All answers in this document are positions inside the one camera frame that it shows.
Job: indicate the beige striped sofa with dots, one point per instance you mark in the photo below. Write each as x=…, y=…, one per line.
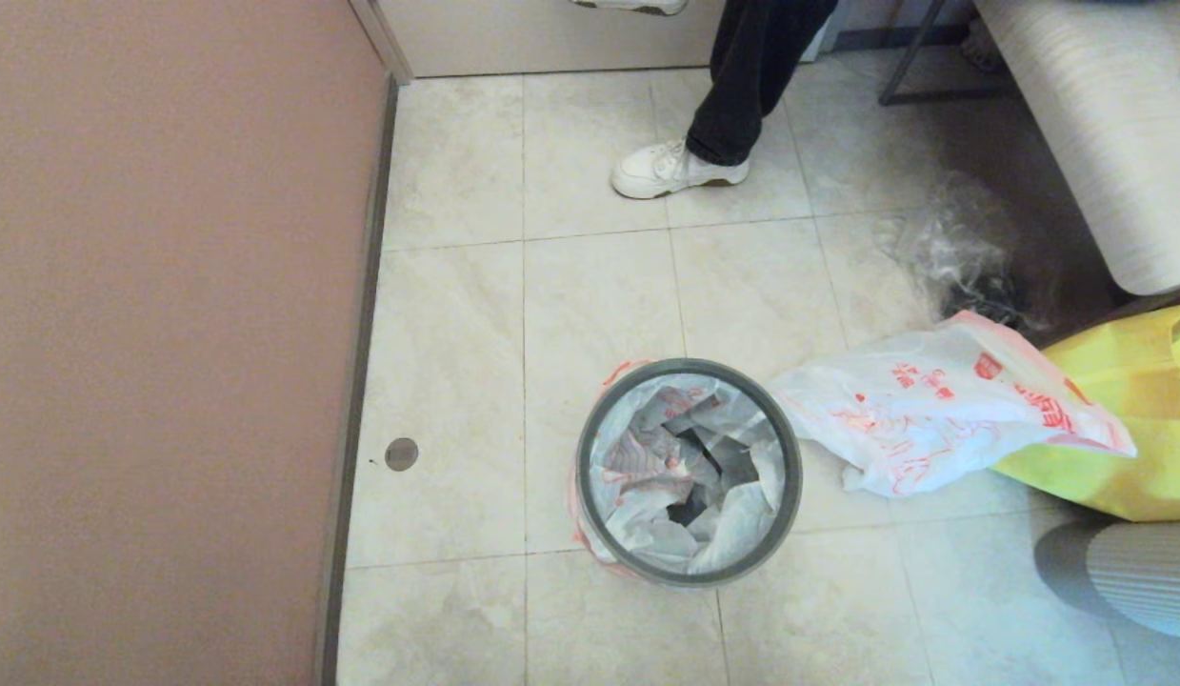
x=1104, y=124

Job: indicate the yellow plastic bag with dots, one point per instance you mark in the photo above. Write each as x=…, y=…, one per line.
x=1142, y=457

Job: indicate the grey metal furniture leg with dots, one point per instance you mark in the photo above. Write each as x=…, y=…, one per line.
x=909, y=52

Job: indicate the clear plastic bag with rubbish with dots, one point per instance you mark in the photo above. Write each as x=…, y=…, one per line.
x=970, y=257

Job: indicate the white red-print plastic bag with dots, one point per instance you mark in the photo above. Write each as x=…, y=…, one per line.
x=647, y=476

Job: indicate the black round trash bin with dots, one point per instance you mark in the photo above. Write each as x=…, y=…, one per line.
x=732, y=457

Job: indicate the white sneaker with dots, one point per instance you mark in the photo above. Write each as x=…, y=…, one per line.
x=666, y=171
x=637, y=5

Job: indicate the white liner bag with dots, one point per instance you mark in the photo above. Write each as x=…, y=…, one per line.
x=932, y=419

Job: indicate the round metal floor drain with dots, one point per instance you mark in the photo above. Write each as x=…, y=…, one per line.
x=401, y=453

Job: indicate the person's leg dark trousers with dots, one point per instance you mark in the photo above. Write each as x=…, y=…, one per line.
x=751, y=76

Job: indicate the round striped grey stool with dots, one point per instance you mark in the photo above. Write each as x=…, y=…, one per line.
x=1142, y=581

